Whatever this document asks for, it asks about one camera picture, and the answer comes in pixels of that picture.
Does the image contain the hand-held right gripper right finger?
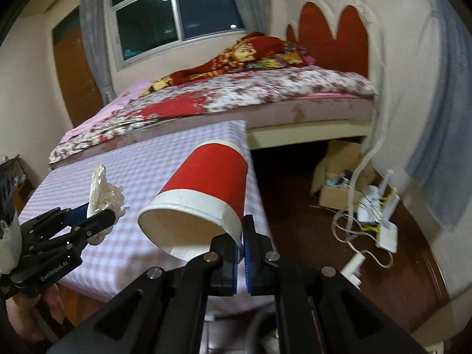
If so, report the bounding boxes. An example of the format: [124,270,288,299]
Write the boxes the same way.
[243,216,428,354]

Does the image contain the red patterned blanket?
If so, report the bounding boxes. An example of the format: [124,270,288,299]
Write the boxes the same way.
[138,31,314,98]

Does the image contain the thick white cable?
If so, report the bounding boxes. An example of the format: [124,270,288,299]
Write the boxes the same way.
[334,18,387,244]

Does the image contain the white router with antennas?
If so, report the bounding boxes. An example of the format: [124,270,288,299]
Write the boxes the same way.
[359,170,401,225]

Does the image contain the cardboard box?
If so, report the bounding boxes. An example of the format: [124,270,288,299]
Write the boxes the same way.
[312,140,377,211]

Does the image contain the pink sheet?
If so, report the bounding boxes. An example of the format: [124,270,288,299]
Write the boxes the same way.
[59,77,159,144]

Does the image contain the white tissue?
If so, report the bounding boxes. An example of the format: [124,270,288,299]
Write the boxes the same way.
[86,165,130,246]

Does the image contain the white modem box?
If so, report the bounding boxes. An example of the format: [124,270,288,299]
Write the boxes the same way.
[376,221,399,253]

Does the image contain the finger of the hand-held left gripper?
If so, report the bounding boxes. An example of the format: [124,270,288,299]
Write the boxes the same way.
[27,209,117,256]
[20,203,91,237]

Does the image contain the brown wooden door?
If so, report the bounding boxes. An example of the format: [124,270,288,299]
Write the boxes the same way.
[52,7,104,126]

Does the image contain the red paper cup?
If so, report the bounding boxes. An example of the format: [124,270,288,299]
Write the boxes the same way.
[137,139,249,260]

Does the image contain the thin white cable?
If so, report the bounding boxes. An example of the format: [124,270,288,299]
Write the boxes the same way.
[332,210,394,271]

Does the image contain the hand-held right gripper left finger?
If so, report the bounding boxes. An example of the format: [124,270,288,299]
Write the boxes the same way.
[61,234,245,354]

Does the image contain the bed with red headboard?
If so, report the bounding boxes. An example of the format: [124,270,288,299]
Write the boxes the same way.
[48,0,386,172]

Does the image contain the person's left hand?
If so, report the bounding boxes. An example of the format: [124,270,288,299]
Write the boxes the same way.
[5,282,65,343]

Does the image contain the white power adapter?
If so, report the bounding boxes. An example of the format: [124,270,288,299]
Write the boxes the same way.
[339,253,366,288]

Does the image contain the large sliding window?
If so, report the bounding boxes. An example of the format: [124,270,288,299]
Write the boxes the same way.
[107,0,246,69]

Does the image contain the tied grey curtain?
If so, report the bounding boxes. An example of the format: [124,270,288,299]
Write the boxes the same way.
[404,0,469,233]

